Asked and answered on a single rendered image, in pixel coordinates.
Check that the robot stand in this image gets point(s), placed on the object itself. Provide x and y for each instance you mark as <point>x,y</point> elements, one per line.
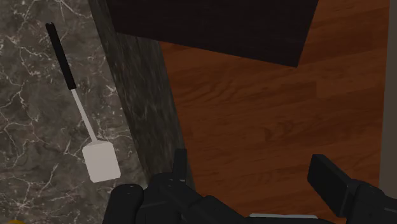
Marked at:
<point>217,24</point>

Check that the yellow round object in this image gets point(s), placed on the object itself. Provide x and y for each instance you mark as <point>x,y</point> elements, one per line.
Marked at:
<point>15,222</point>

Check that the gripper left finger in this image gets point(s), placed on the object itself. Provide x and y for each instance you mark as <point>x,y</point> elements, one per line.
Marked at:
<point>173,198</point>

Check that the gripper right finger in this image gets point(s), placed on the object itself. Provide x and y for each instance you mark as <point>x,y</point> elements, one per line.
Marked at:
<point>338,186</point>

